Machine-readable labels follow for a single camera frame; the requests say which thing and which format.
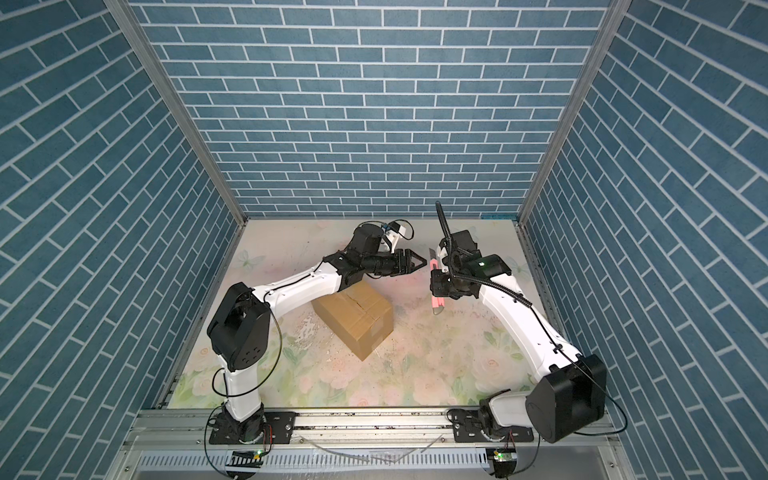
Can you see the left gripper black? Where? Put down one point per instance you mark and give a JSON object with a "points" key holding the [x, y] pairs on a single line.
{"points": [[406, 266]]}

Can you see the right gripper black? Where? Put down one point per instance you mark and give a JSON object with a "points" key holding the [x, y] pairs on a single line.
{"points": [[436, 285]]}

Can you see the pink utility knife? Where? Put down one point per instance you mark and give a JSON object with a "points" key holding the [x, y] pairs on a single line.
{"points": [[437, 274]]}

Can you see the brown cardboard express box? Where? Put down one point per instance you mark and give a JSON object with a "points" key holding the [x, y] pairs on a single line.
{"points": [[360, 316]]}

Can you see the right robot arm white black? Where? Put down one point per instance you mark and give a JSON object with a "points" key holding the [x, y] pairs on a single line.
{"points": [[570, 389]]}

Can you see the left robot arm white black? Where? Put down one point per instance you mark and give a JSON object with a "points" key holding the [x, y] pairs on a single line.
{"points": [[239, 330]]}

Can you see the right controller board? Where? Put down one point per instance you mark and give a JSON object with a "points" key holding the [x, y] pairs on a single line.
{"points": [[502, 461]]}

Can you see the controller board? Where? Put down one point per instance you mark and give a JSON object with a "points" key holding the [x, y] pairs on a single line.
{"points": [[502, 461], [242, 463]]}

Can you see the left controller board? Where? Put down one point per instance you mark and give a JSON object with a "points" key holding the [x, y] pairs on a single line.
{"points": [[242, 463]]}

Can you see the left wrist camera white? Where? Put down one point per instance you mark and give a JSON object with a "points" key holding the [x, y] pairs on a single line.
{"points": [[396, 230]]}

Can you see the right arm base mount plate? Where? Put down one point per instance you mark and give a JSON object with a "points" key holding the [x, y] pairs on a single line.
{"points": [[476, 425]]}

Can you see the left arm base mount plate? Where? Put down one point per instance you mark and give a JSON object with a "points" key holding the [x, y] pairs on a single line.
{"points": [[252, 427]]}

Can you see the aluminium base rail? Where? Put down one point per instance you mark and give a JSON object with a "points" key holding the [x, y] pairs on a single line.
{"points": [[364, 435]]}

